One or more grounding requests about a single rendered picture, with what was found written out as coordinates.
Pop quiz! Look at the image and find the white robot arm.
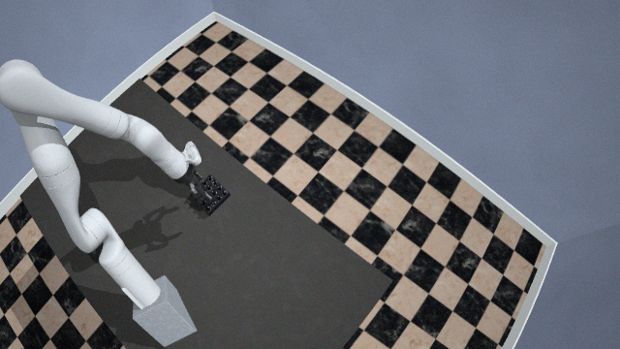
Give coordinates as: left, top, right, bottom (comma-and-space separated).
0, 59, 202, 309

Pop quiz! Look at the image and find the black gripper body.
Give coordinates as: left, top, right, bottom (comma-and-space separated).
173, 164, 198, 187

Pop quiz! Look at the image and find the black knob box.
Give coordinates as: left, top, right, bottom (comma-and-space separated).
190, 174, 231, 216

